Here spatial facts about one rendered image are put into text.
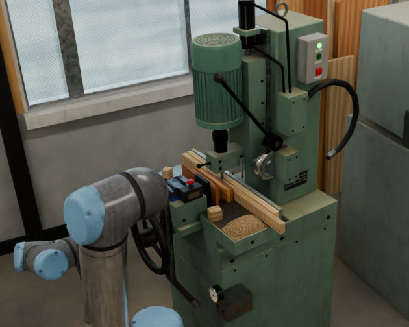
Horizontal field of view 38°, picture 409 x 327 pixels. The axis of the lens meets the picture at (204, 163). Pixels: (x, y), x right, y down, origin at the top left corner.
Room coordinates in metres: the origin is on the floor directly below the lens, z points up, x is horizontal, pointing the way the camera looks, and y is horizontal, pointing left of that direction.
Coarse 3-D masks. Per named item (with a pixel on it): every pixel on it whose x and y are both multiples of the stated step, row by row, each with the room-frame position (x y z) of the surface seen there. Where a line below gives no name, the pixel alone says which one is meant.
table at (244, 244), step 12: (180, 168) 2.20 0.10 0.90; (228, 204) 1.89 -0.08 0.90; (204, 216) 1.82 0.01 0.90; (228, 216) 1.81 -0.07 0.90; (240, 216) 1.81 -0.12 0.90; (180, 228) 1.79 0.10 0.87; (192, 228) 1.81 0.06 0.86; (204, 228) 1.81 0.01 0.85; (216, 228) 1.74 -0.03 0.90; (264, 228) 1.72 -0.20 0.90; (228, 240) 1.68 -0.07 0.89; (240, 240) 1.66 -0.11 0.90; (252, 240) 1.69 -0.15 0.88; (264, 240) 1.71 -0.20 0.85; (240, 252) 1.66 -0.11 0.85
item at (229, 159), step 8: (232, 144) 2.05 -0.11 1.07; (208, 152) 2.00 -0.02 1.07; (216, 152) 1.99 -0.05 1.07; (224, 152) 1.99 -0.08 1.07; (232, 152) 1.99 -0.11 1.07; (240, 152) 2.01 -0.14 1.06; (208, 160) 1.99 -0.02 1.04; (216, 160) 1.95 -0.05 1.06; (224, 160) 1.97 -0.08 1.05; (232, 160) 1.99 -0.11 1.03; (208, 168) 1.99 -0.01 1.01; (216, 168) 1.95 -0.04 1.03; (224, 168) 1.97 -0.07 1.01
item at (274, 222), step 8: (184, 160) 2.23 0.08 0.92; (192, 160) 2.19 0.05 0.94; (240, 192) 1.91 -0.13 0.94; (240, 200) 1.88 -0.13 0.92; (248, 200) 1.84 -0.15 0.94; (248, 208) 1.84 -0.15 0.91; (256, 208) 1.80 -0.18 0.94; (264, 208) 1.79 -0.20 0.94; (256, 216) 1.80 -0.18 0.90; (264, 216) 1.76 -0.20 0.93; (272, 216) 1.73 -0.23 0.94; (272, 224) 1.72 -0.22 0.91; (280, 224) 1.68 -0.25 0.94; (280, 232) 1.68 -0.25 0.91
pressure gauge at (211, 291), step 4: (212, 288) 1.67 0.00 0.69; (216, 288) 1.66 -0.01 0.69; (220, 288) 1.67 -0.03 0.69; (212, 292) 1.67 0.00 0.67; (216, 292) 1.65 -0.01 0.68; (220, 292) 1.65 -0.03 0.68; (212, 296) 1.67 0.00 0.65; (216, 296) 1.65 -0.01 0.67; (220, 296) 1.64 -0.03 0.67; (212, 300) 1.67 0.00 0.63; (216, 300) 1.65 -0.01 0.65; (220, 300) 1.64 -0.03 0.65
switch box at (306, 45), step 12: (312, 36) 2.05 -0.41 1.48; (324, 36) 2.04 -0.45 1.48; (300, 48) 2.03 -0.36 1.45; (312, 48) 2.01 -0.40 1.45; (324, 48) 2.03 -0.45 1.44; (300, 60) 2.03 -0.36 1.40; (312, 60) 2.01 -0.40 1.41; (324, 60) 2.03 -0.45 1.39; (300, 72) 2.03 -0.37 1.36; (312, 72) 2.01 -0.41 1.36; (324, 72) 2.04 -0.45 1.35
